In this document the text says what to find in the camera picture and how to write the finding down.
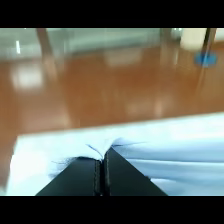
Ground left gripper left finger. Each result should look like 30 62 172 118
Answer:
35 156 102 197

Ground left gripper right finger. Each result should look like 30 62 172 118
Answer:
102 147 168 197

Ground white shirt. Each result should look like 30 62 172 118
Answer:
5 112 224 197

